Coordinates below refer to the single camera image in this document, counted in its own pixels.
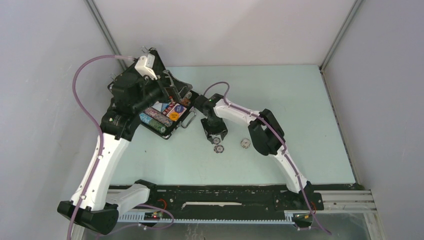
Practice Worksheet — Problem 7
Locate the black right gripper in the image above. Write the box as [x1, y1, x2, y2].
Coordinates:
[200, 116, 229, 143]

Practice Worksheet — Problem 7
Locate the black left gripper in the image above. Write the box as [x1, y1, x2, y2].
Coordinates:
[131, 70, 192, 114]

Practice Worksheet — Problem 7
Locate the blue white poker chip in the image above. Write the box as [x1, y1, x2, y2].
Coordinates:
[212, 137, 221, 145]
[213, 144, 225, 154]

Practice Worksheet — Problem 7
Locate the blue card deck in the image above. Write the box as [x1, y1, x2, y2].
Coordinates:
[153, 102, 168, 112]

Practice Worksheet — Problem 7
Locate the blue small blind button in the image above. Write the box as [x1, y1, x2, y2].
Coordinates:
[174, 104, 186, 114]

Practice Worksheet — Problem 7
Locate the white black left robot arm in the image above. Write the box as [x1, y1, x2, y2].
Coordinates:
[57, 70, 193, 235]

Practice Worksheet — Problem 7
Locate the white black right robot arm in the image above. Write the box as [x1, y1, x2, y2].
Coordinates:
[193, 93, 311, 209]

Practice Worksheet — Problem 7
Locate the red dice row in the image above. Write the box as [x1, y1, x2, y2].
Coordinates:
[162, 102, 176, 115]

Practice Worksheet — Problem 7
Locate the brown orange chip row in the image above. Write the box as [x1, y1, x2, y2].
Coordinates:
[182, 95, 191, 107]

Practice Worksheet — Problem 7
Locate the red card deck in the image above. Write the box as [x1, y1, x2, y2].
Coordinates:
[164, 103, 187, 122]

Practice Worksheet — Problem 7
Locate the yellow big blind button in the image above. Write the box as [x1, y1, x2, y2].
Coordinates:
[168, 111, 180, 122]

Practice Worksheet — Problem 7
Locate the black aluminium poker case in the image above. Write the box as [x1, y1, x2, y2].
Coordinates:
[108, 47, 203, 141]

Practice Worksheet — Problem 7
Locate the purple chip row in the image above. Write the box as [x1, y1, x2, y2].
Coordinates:
[144, 107, 174, 127]

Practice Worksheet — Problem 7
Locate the green blue chip row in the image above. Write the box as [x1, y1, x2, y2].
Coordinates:
[139, 113, 167, 134]

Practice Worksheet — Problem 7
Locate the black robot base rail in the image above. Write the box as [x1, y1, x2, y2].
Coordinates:
[146, 184, 324, 221]

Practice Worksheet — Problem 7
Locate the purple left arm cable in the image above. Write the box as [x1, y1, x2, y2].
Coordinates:
[66, 54, 175, 240]

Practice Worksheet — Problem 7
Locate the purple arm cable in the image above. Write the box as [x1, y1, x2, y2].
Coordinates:
[202, 81, 332, 237]
[66, 54, 175, 240]

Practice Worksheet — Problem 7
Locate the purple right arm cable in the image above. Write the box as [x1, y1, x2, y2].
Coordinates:
[202, 81, 332, 237]

